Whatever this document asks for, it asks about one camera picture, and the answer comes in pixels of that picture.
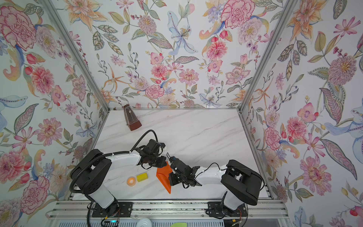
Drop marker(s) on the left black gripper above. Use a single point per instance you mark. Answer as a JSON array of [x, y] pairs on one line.
[[163, 159]]

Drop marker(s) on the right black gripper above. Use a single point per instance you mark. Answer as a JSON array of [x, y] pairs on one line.
[[172, 182]]

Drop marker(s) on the orange square paper sheet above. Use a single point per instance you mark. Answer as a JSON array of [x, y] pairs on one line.
[[163, 176]]

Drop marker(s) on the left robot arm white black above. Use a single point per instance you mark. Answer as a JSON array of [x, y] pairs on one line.
[[89, 175]]

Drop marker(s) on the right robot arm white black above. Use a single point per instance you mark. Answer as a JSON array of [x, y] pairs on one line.
[[242, 184]]

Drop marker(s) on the yellow rectangular block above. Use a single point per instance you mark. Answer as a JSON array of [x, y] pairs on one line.
[[142, 177]]

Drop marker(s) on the orange tape roll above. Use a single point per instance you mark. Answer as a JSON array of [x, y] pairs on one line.
[[131, 181]]

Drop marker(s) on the brown wooden metronome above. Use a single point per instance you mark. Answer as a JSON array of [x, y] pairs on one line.
[[132, 120]]

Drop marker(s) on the green object at edge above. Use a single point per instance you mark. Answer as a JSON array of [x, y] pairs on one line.
[[179, 224]]

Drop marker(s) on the white round object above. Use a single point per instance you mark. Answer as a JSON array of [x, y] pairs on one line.
[[144, 222]]

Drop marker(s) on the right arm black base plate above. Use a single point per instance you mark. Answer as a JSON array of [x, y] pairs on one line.
[[217, 210]]

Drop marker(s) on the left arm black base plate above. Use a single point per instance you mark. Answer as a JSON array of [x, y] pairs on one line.
[[116, 209]]

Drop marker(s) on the aluminium front rail frame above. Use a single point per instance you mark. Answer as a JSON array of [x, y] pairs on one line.
[[169, 209]]

